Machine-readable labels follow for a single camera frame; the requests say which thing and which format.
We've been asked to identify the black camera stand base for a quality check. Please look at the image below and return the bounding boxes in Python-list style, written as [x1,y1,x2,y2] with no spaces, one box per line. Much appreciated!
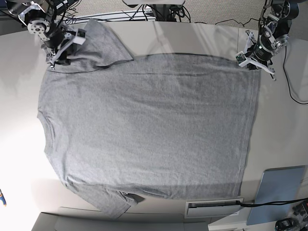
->
[122,0,192,23]

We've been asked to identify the black cable on table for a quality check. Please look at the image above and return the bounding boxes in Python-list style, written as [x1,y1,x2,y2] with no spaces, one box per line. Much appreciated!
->
[282,47,308,105]

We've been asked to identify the black device bottom right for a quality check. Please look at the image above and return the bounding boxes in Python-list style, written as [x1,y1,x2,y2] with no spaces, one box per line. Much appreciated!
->
[275,218,300,231]

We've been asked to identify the black tablet cable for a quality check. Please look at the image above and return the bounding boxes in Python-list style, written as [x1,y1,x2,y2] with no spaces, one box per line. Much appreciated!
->
[237,198,308,208]

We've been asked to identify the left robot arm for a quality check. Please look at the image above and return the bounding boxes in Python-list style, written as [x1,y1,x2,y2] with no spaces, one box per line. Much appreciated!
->
[236,0,299,78]

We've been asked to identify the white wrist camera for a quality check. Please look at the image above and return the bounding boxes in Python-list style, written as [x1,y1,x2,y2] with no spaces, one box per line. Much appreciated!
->
[235,51,248,67]
[73,29,86,45]

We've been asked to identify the blue orange tool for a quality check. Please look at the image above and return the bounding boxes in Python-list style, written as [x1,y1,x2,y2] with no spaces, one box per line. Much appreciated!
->
[0,190,7,206]

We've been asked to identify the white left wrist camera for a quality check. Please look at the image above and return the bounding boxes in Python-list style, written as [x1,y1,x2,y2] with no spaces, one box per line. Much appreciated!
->
[235,51,248,67]

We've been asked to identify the blue-grey tablet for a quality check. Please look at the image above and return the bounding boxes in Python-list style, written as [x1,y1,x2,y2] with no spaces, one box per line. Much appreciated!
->
[246,166,305,226]

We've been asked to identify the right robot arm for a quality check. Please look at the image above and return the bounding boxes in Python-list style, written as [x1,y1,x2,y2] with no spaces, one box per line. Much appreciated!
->
[6,0,85,69]

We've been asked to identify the grey T-shirt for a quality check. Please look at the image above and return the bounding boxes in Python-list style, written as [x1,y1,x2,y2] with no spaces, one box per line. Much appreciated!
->
[38,20,260,218]

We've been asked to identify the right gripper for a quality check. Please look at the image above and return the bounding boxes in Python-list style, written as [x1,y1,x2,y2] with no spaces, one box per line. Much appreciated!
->
[27,18,77,65]

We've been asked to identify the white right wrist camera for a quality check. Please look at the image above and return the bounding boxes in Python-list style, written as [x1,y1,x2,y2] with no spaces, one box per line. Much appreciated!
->
[73,29,86,45]

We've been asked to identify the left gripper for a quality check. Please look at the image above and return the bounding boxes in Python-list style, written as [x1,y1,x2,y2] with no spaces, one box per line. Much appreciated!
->
[244,30,289,81]

